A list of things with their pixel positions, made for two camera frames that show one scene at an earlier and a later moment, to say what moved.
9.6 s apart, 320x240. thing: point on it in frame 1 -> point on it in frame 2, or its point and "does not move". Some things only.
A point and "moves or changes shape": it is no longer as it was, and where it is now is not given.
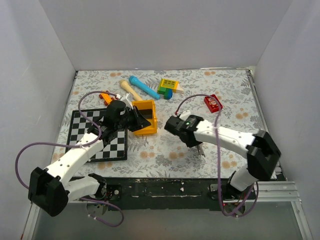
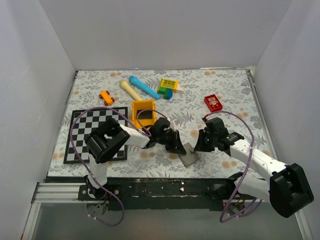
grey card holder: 200,149 moves or changes shape
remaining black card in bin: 147,113 does not move
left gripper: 140,122 -> 179,148
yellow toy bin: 147,104 does not move
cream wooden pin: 125,85 does not move
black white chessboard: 81,120 does not move
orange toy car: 106,97 does not move
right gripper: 193,143 -> 200,146
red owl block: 212,104 does not move
